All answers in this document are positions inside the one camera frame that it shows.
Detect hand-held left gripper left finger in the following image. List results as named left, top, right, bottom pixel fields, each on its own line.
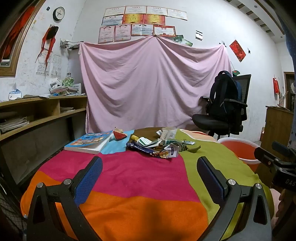
left=26, top=156, right=103, bottom=241

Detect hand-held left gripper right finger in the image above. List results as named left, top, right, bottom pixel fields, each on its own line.
left=196, top=156, right=272, bottom=241

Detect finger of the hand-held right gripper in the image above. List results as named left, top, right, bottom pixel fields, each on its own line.
left=254, top=146, right=278, bottom=167
left=272, top=141, right=293, bottom=156

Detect orange plastic basin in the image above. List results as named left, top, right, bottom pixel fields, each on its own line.
left=217, top=137, right=263, bottom=172

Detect green vegetable scraps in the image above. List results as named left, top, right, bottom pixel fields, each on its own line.
left=179, top=139, right=201, bottom=154

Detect white blue carton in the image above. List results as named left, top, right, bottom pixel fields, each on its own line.
left=163, top=143, right=182, bottom=160

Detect red triangular wrapper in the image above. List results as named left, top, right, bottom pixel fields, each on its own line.
left=110, top=127, right=128, bottom=141

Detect green white carton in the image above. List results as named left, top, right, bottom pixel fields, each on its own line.
left=150, top=138, right=183, bottom=149

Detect blue snack wrapper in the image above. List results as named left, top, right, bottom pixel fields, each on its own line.
left=126, top=142, right=170, bottom=159

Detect white green tube yellow cap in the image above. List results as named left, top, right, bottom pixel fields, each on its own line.
left=131, top=135, right=152, bottom=146

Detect white printed packet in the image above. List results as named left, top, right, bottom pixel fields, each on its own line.
left=161, top=127, right=178, bottom=141

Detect person's right hand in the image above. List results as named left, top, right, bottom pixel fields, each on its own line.
left=278, top=192, right=290, bottom=211

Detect wooden cabinet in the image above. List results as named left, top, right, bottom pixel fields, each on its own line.
left=260, top=105, right=295, bottom=153

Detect colourful patchwork blanket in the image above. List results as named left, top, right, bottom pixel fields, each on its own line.
left=20, top=127, right=274, bottom=241

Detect black office chair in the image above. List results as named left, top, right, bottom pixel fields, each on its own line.
left=191, top=74, right=252, bottom=141

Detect dark blue backpack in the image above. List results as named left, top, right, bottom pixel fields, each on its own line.
left=206, top=71, right=242, bottom=116

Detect wooden shelf unit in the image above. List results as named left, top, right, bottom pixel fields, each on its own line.
left=0, top=95, right=88, bottom=193

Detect stack of books and papers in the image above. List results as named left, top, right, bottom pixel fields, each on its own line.
left=49, top=77, right=87, bottom=96

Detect stack of grey papers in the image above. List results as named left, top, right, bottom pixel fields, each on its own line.
left=0, top=117, right=30, bottom=133

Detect glass jar green contents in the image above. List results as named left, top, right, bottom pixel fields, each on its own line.
left=62, top=73, right=75, bottom=90

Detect blue white tissue box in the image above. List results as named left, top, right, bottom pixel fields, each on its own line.
left=9, top=89, right=22, bottom=100

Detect pink hanging bed sheet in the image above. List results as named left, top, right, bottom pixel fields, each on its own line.
left=79, top=35, right=233, bottom=135

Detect person's blue patterned clothing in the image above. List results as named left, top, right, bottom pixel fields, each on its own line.
left=276, top=0, right=296, bottom=61

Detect red black hanging ornament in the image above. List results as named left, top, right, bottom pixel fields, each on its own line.
left=35, top=26, right=59, bottom=72

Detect wooden framed mirror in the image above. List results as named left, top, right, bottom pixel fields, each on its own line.
left=0, top=0, right=45, bottom=77

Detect dark wooden frame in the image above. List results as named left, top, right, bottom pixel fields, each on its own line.
left=284, top=72, right=296, bottom=112

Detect red hanging wall decoration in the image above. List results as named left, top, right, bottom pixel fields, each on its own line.
left=273, top=75, right=281, bottom=94

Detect black wire mesh panel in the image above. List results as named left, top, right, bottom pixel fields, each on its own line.
left=0, top=181, right=26, bottom=241

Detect red diamond wall poster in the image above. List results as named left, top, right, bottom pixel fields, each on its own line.
left=229, top=40, right=246, bottom=62

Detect white wall chart sheet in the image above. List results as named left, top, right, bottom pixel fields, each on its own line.
left=51, top=54, right=62, bottom=78
left=36, top=52, right=50, bottom=77

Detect metal wire wall rack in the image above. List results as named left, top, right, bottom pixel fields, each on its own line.
left=60, top=39, right=81, bottom=50

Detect group of wall certificates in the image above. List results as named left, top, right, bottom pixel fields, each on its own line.
left=97, top=6, right=188, bottom=44

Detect round wall clock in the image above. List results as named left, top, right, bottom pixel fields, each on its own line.
left=53, top=6, right=65, bottom=21

